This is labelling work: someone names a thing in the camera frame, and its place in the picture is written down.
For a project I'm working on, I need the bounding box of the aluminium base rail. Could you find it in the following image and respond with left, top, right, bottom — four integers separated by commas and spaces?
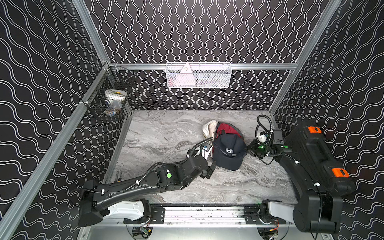
86, 205, 304, 228

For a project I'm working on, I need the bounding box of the white wire basket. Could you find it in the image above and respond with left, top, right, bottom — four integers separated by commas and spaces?
165, 63, 233, 89

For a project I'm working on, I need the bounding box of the navy baseball cap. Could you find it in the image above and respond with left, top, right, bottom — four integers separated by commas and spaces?
213, 134, 248, 171

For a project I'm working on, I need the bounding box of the black wire basket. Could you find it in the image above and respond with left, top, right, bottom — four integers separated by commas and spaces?
85, 66, 138, 122

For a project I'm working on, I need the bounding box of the red baseball cap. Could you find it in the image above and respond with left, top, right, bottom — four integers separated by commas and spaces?
213, 123, 246, 153

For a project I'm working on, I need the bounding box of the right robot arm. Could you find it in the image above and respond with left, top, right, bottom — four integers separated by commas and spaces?
247, 121, 355, 234

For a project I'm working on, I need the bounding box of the black orange tool case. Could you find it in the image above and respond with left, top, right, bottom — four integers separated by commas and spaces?
285, 121, 356, 196

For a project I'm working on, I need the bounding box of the cream baseball cap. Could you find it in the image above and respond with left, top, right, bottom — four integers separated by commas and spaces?
202, 120, 219, 158

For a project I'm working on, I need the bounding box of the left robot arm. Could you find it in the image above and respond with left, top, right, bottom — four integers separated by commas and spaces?
78, 138, 216, 227

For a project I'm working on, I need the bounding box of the pink triangular card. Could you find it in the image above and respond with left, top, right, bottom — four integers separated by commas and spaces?
174, 63, 196, 88

